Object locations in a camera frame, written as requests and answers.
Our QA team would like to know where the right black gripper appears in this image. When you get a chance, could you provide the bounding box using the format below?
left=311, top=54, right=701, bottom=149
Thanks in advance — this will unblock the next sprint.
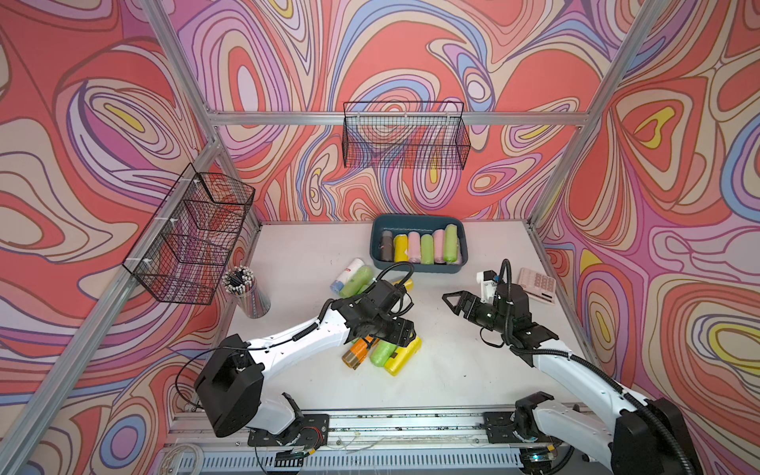
left=442, top=291, right=512, bottom=334

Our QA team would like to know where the grey trash bag roll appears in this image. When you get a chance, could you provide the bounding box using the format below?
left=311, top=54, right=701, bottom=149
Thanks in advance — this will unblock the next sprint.
left=380, top=230, right=394, bottom=262

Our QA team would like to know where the light green roll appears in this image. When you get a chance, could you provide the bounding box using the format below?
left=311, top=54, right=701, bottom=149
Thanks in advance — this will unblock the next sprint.
left=443, top=224, right=459, bottom=264

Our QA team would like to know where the teal plastic storage box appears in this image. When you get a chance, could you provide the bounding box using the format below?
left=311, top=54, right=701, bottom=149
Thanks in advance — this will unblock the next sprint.
left=369, top=214, right=468, bottom=274

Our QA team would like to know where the thin pink trash bag roll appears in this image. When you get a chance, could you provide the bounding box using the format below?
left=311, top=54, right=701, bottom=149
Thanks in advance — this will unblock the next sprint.
left=407, top=232, right=422, bottom=263

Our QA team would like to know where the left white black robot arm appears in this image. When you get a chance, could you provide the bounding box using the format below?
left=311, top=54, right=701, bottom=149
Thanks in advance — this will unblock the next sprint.
left=194, top=280, right=416, bottom=437

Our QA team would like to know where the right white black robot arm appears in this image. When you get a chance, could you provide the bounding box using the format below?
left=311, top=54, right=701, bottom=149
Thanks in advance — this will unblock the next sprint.
left=441, top=282, right=704, bottom=474

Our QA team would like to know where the orange trash bag roll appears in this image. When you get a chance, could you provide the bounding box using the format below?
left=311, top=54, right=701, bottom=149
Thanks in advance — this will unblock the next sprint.
left=342, top=336, right=377, bottom=370

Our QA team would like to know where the green roll beside yellow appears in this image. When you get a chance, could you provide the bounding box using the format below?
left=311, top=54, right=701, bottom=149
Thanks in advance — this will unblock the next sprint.
left=370, top=340, right=397, bottom=367

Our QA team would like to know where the white blue trash bag roll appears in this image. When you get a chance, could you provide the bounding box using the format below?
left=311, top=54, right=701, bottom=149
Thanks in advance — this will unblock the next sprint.
left=330, top=257, right=365, bottom=294

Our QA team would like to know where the pink calculator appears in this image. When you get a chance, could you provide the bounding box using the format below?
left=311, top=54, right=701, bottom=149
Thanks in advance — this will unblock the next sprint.
left=518, top=267, right=557, bottom=304

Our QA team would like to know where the clear cup of pencils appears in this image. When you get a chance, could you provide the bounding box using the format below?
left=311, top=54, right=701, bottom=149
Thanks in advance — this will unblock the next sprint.
left=222, top=266, right=271, bottom=319

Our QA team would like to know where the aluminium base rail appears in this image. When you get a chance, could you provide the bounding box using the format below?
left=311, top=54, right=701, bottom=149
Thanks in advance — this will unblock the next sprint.
left=147, top=406, right=672, bottom=475

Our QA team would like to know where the back black wire basket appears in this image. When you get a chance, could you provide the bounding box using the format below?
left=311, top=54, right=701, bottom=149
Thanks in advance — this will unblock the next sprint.
left=342, top=99, right=471, bottom=170

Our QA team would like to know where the black wire basket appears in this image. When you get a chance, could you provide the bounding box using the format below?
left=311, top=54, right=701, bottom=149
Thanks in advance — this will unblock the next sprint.
left=122, top=164, right=255, bottom=305
left=342, top=99, right=471, bottom=170

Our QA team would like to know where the left black wire basket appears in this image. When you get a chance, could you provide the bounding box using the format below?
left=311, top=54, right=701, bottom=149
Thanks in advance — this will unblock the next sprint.
left=122, top=164, right=255, bottom=305

